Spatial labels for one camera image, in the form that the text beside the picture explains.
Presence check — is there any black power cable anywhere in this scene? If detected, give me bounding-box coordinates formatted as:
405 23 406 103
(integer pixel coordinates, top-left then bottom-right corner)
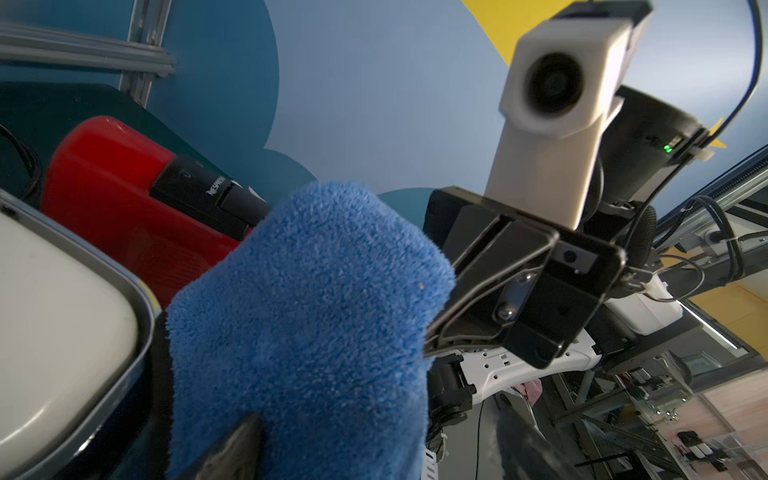
0 122 44 205

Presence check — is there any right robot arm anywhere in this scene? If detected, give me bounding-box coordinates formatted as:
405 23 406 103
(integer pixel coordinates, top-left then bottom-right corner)
424 86 707 427

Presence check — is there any aluminium frame rail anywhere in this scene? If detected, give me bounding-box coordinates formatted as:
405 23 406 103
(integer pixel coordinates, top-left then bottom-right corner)
1 0 178 107

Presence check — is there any white coffee machine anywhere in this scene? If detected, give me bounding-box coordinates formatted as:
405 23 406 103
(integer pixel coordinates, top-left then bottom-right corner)
1 193 161 479

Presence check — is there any red coffee machine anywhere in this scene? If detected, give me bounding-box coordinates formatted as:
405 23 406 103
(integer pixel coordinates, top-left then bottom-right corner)
41 116 270 307

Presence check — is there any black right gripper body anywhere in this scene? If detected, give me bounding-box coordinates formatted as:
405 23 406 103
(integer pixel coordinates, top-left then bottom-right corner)
423 187 626 369

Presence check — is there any blue microfibre cloth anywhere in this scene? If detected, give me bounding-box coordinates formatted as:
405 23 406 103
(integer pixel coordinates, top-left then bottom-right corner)
167 182 455 479

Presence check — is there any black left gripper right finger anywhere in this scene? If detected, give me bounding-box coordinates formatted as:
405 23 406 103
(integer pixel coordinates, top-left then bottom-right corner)
497 410 582 480

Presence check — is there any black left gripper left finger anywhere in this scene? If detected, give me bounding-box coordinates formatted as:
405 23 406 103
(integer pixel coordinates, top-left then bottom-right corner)
180 412 264 480

